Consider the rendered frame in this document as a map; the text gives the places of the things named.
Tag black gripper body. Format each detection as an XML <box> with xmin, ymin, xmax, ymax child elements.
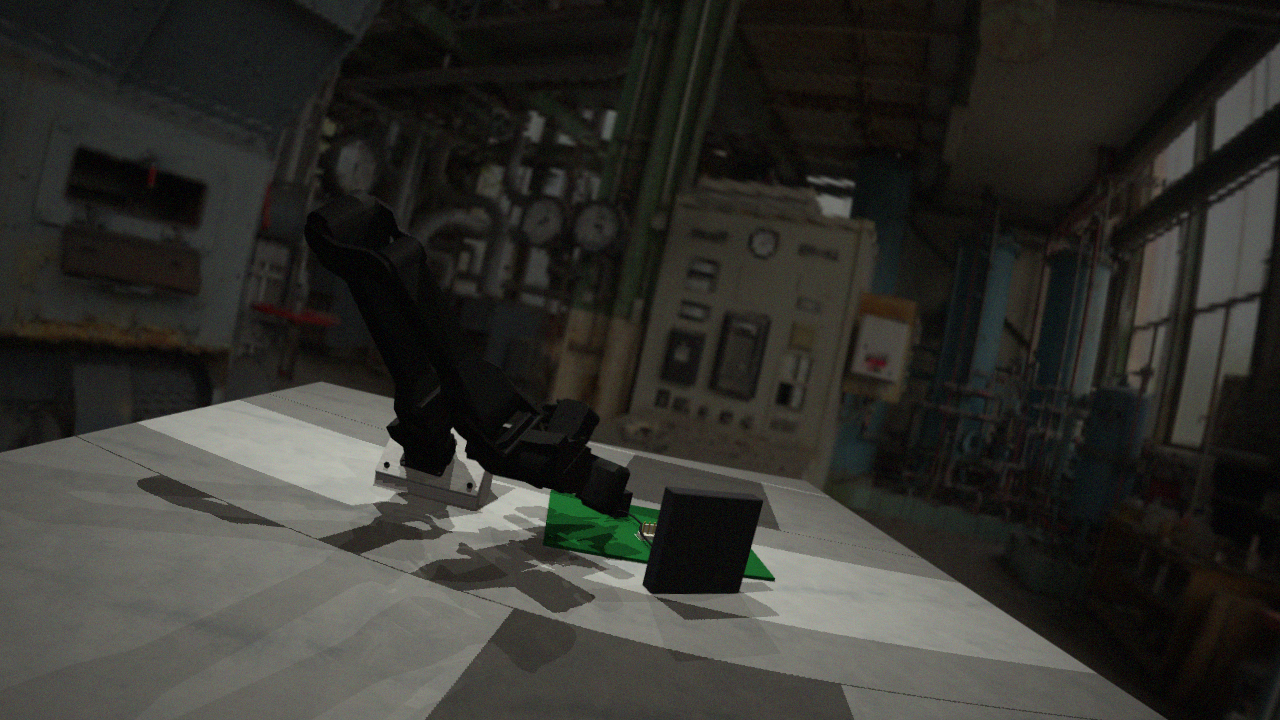
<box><xmin>580</xmin><ymin>457</ymin><xmax>630</xmax><ymax>515</ymax></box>

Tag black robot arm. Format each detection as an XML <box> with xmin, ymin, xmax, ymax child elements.
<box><xmin>305</xmin><ymin>190</ymin><xmax>600</xmax><ymax>495</ymax></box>

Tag green circuit board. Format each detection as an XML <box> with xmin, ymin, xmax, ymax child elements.
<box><xmin>543</xmin><ymin>489</ymin><xmax>774</xmax><ymax>582</ymax></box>

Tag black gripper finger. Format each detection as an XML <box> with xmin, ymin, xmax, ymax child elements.
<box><xmin>575</xmin><ymin>454</ymin><xmax>598</xmax><ymax>500</ymax></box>

